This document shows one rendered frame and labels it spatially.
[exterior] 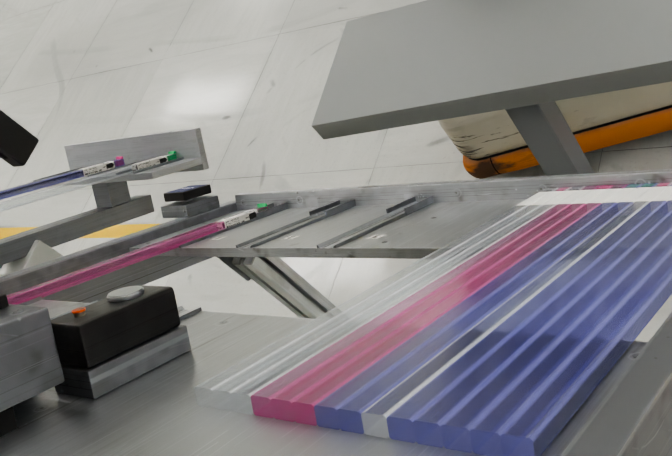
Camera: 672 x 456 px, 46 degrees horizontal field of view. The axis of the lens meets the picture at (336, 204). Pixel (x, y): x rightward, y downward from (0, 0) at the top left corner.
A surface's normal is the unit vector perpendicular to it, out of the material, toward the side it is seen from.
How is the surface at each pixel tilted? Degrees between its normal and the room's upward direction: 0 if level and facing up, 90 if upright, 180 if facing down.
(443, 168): 0
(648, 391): 44
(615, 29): 0
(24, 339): 90
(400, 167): 0
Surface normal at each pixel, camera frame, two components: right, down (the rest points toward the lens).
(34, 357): 0.79, -0.04
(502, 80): -0.52, -0.54
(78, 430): -0.17, -0.97
